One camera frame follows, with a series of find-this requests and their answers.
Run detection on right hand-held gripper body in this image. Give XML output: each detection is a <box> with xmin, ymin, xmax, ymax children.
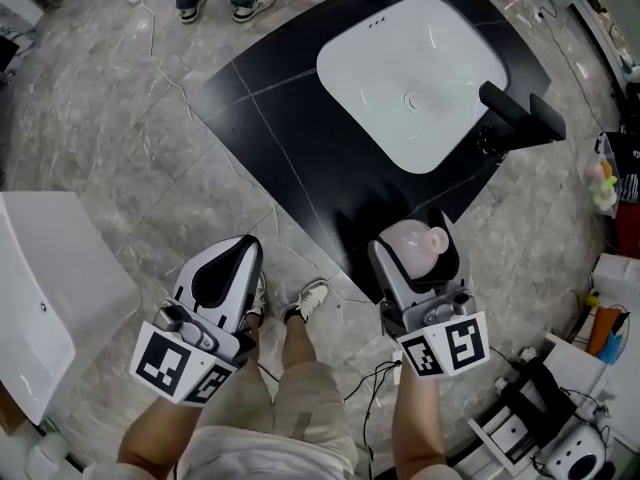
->
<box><xmin>378</xmin><ymin>286</ymin><xmax>492</xmax><ymax>379</ymax></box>

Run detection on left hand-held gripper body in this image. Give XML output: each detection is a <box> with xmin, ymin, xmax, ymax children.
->
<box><xmin>129</xmin><ymin>296</ymin><xmax>252</xmax><ymax>409</ymax></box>

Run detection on pale pink bottle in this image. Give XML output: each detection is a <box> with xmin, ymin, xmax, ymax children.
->
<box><xmin>383</xmin><ymin>219</ymin><xmax>450</xmax><ymax>278</ymax></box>

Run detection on person's left forearm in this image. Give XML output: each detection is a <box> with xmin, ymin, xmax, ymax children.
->
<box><xmin>116</xmin><ymin>392</ymin><xmax>214</xmax><ymax>472</ymax></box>

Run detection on person's right forearm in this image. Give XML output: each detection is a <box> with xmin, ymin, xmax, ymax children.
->
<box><xmin>391</xmin><ymin>365</ymin><xmax>447</xmax><ymax>475</ymax></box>

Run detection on metal sink drain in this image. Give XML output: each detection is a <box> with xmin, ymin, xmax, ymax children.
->
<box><xmin>401</xmin><ymin>89</ymin><xmax>427</xmax><ymax>115</ymax></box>

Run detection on black sink counter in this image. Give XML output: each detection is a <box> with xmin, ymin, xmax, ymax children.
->
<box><xmin>202</xmin><ymin>0</ymin><xmax>552</xmax><ymax>305</ymax></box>

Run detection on white sink basin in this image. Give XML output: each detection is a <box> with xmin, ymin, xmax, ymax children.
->
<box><xmin>315</xmin><ymin>0</ymin><xmax>511</xmax><ymax>176</ymax></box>

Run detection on person's left shoe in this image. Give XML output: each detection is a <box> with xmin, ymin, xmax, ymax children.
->
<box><xmin>246</xmin><ymin>271</ymin><xmax>268</xmax><ymax>320</ymax></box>

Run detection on person's shoe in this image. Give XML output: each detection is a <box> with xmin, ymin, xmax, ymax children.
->
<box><xmin>246</xmin><ymin>271</ymin><xmax>268</xmax><ymax>320</ymax></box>
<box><xmin>232</xmin><ymin>0</ymin><xmax>278</xmax><ymax>24</ymax></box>
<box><xmin>179</xmin><ymin>0</ymin><xmax>211</xmax><ymax>25</ymax></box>
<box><xmin>280</xmin><ymin>278</ymin><xmax>331</xmax><ymax>325</ymax></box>

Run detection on person's right shoe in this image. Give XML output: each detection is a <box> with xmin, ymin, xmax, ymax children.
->
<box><xmin>280</xmin><ymin>278</ymin><xmax>331</xmax><ymax>325</ymax></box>

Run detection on person's right leg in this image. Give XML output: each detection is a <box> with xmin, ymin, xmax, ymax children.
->
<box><xmin>282</xmin><ymin>315</ymin><xmax>322</xmax><ymax>372</ymax></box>

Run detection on black bag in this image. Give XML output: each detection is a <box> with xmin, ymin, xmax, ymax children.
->
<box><xmin>498</xmin><ymin>356</ymin><xmax>580</xmax><ymax>450</ymax></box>

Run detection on white drawer unit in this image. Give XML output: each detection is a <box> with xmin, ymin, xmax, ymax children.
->
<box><xmin>468</xmin><ymin>406</ymin><xmax>544</xmax><ymax>480</ymax></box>

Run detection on person's white shirt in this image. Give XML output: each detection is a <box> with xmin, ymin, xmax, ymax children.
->
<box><xmin>79</xmin><ymin>425</ymin><xmax>351</xmax><ymax>480</ymax></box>

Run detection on person's beige shorts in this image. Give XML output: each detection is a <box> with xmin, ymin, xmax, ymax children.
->
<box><xmin>174</xmin><ymin>352</ymin><xmax>360</xmax><ymax>480</ymax></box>

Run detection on orange bag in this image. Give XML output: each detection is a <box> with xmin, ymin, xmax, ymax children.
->
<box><xmin>586</xmin><ymin>305</ymin><xmax>627</xmax><ymax>357</ymax></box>

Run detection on black faucet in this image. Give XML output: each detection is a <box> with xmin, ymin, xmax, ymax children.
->
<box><xmin>476</xmin><ymin>80</ymin><xmax>568</xmax><ymax>158</ymax></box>

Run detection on white cardboard box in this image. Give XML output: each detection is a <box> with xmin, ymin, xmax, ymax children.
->
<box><xmin>591</xmin><ymin>251</ymin><xmax>640</xmax><ymax>310</ymax></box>

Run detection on white round-eyed device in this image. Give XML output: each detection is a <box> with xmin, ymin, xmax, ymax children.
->
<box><xmin>541</xmin><ymin>421</ymin><xmax>610</xmax><ymax>480</ymax></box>

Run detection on clear box of toys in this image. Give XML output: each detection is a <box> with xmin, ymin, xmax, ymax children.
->
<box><xmin>591</xmin><ymin>131</ymin><xmax>622</xmax><ymax>215</ymax></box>

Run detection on white shelf unit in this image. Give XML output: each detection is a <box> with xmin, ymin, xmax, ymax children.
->
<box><xmin>568</xmin><ymin>0</ymin><xmax>640</xmax><ymax>97</ymax></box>

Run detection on black floor cable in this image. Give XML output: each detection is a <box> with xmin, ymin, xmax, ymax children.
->
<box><xmin>342</xmin><ymin>360</ymin><xmax>404</xmax><ymax>469</ymax></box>

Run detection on white floor cable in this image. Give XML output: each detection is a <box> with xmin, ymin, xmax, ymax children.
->
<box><xmin>142</xmin><ymin>0</ymin><xmax>221</xmax><ymax>139</ymax></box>

